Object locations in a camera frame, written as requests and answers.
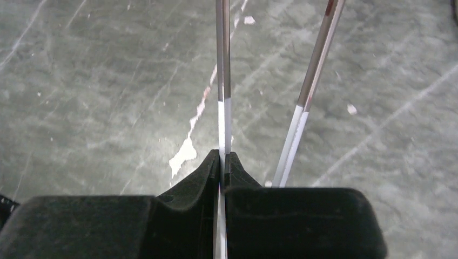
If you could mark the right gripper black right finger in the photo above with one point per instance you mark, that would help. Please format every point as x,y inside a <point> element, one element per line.
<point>306,222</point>

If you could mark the metal tongs white handle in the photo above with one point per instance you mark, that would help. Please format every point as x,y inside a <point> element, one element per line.
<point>321,49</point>

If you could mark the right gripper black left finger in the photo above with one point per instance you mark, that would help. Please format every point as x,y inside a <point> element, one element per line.
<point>178,223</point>

